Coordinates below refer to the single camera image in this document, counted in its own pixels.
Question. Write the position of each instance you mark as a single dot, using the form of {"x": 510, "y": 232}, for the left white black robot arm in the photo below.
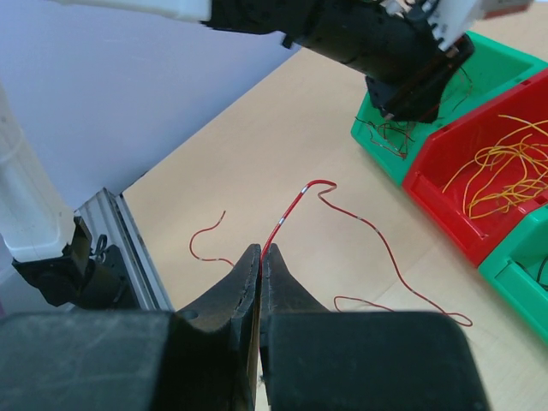
{"x": 50, "y": 246}

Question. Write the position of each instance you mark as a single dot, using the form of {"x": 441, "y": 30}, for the far green plastic bin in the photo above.
{"x": 517, "y": 270}

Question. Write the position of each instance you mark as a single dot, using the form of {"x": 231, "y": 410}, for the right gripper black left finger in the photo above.
{"x": 202, "y": 357}

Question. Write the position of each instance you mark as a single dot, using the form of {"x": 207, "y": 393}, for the near green plastic bin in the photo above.
{"x": 493, "y": 69}

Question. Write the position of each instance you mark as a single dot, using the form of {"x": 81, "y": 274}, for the green plastic bin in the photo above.
{"x": 517, "y": 270}
{"x": 493, "y": 69}

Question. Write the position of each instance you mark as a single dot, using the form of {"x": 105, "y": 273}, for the aluminium frame rail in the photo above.
{"x": 108, "y": 214}

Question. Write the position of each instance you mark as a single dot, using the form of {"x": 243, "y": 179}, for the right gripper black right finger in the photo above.
{"x": 316, "y": 359}

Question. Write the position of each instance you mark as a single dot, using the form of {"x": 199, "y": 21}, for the red plastic bin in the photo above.
{"x": 479, "y": 176}

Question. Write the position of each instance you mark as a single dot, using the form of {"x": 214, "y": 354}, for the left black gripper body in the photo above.
{"x": 406, "y": 67}

